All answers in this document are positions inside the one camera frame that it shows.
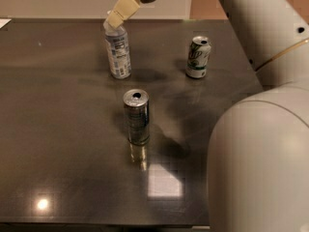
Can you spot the slim silver drink can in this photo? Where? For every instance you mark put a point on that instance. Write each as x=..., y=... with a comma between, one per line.
x=136, y=109

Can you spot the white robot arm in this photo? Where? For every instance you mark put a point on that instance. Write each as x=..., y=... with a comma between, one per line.
x=258, y=156

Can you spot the clear blue-label plastic bottle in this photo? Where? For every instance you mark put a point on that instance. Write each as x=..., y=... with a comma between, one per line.
x=117, y=47

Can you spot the white paper sheet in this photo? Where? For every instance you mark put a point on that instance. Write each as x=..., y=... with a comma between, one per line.
x=4, y=22

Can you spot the white green 7up can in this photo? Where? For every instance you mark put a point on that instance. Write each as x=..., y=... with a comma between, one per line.
x=198, y=57

